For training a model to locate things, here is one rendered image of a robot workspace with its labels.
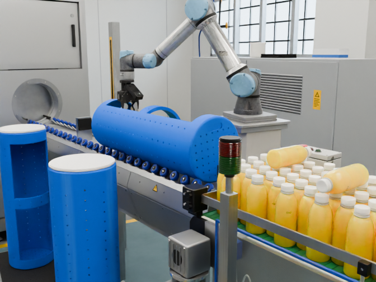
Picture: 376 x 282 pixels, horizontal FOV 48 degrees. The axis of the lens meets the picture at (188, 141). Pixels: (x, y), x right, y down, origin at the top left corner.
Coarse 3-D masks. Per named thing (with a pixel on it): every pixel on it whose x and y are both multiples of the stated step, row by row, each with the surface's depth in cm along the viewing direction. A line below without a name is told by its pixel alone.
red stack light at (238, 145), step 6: (222, 144) 115; (228, 144) 114; (234, 144) 114; (240, 144) 115; (222, 150) 115; (228, 150) 114; (234, 150) 114; (240, 150) 115; (222, 156) 116; (228, 156) 114; (234, 156) 115
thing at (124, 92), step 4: (120, 80) 226; (124, 80) 221; (128, 80) 221; (132, 80) 222; (124, 84) 225; (124, 88) 225; (120, 92) 224; (124, 92) 222; (128, 92) 222; (120, 96) 226; (124, 96) 223; (128, 96) 222; (132, 96) 224; (120, 100) 226; (128, 100) 223; (132, 100) 224
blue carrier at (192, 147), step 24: (96, 120) 229; (120, 120) 211; (144, 120) 196; (168, 120) 184; (216, 120) 174; (120, 144) 213; (144, 144) 193; (168, 144) 178; (192, 144) 168; (216, 144) 176; (168, 168) 190; (192, 168) 170; (216, 168) 178
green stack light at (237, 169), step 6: (240, 156) 116; (222, 162) 116; (228, 162) 115; (234, 162) 115; (240, 162) 116; (222, 168) 116; (228, 168) 115; (234, 168) 115; (240, 168) 117; (228, 174) 115; (234, 174) 116
